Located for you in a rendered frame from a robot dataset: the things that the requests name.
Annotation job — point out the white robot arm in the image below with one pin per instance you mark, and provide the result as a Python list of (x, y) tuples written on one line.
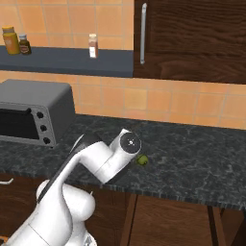
[(61, 205)]

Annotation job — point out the open dark wood drawer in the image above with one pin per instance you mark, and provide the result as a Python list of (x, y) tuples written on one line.
[(169, 224)]

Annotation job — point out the dark wood drawer front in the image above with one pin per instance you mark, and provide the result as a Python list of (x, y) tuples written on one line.
[(19, 205)]

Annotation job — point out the small green round fruit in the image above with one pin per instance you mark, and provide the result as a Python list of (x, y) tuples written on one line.
[(142, 160)]

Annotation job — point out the white and brown spice bottle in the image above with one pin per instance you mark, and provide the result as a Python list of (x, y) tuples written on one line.
[(93, 46)]

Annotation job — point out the grey toaster oven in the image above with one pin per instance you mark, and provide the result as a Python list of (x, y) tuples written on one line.
[(35, 96)]

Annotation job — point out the dark brown jar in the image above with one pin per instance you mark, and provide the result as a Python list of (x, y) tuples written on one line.
[(24, 46)]

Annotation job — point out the yellow jar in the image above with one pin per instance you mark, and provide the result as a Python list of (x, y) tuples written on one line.
[(11, 41)]

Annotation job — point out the dark grey wall shelf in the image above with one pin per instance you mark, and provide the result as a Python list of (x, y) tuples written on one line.
[(64, 62)]

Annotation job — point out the dark wood wall cupboard door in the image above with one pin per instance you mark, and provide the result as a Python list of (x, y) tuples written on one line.
[(195, 38)]

